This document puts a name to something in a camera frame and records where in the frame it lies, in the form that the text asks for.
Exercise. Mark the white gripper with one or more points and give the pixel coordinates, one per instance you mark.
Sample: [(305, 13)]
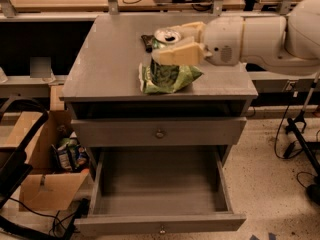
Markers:
[(222, 39)]

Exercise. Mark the green soda can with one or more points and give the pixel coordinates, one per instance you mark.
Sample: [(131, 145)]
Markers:
[(164, 75)]

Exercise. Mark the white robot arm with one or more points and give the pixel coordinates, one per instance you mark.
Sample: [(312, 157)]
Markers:
[(287, 45)]

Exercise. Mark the closed grey top drawer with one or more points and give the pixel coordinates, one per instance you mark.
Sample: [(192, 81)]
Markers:
[(158, 132)]

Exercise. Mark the grey drawer cabinet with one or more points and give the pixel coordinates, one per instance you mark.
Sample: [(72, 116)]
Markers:
[(103, 83)]

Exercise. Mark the open grey middle drawer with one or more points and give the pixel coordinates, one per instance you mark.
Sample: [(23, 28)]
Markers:
[(149, 190)]

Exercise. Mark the black snack packet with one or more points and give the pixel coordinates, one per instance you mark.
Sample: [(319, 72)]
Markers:
[(148, 41)]

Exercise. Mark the green chip bag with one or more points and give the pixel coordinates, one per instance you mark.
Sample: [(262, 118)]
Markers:
[(186, 76)]

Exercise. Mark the snack packets in box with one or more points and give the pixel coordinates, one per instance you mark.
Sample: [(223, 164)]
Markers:
[(70, 155)]

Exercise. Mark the black stand at right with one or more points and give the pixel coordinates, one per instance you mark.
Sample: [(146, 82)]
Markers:
[(297, 126)]

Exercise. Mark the brown cardboard box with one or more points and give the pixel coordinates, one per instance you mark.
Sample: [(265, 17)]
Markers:
[(46, 187)]

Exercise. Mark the black frame at left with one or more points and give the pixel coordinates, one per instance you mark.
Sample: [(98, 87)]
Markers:
[(14, 170)]

